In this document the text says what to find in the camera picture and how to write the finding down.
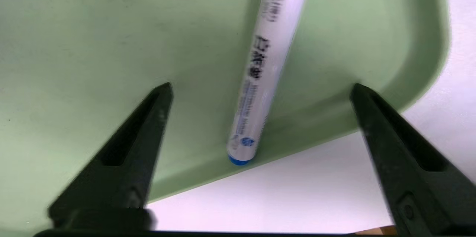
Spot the blue and white marker pen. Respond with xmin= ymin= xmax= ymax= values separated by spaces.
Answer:
xmin=227 ymin=0 xmax=316 ymax=166

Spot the light green plastic tray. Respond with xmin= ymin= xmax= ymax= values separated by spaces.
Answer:
xmin=0 ymin=0 xmax=452 ymax=237

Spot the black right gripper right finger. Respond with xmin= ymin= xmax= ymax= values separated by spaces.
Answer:
xmin=350 ymin=83 xmax=476 ymax=236

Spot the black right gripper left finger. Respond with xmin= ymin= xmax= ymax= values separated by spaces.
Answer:
xmin=48 ymin=83 xmax=174 ymax=230

